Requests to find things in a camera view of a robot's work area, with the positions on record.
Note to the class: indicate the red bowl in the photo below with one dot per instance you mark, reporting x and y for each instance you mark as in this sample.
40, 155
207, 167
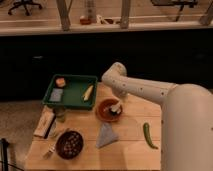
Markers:
104, 113

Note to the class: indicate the orange sponge block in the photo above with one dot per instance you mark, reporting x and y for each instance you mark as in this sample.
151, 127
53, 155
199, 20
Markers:
60, 82

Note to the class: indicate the white flat box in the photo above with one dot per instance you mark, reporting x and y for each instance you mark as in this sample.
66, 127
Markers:
44, 124

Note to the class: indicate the grey folded cloth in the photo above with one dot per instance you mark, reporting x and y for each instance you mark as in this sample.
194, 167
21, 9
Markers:
106, 136

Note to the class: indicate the grey sponge pad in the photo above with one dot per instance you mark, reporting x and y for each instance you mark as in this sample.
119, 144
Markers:
56, 95

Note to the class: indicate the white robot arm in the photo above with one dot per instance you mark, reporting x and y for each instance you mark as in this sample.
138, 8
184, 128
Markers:
186, 119

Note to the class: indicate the green chili pepper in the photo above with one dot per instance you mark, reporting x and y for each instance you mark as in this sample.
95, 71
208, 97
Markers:
146, 131

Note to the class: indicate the white brush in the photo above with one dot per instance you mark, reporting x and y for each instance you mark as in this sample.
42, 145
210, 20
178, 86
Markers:
115, 109

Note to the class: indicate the green plastic tray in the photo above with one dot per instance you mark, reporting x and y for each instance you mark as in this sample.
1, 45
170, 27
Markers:
73, 92

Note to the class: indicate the dark patterned bowl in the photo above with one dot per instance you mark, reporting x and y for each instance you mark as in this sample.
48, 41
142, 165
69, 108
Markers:
69, 145

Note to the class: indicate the red object on shelf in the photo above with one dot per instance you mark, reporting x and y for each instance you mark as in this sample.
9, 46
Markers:
85, 21

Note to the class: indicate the yellow corn cob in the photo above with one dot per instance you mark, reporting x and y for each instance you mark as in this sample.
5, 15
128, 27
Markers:
88, 93

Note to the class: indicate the green glass cup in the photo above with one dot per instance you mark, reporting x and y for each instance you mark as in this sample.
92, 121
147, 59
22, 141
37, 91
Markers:
60, 113

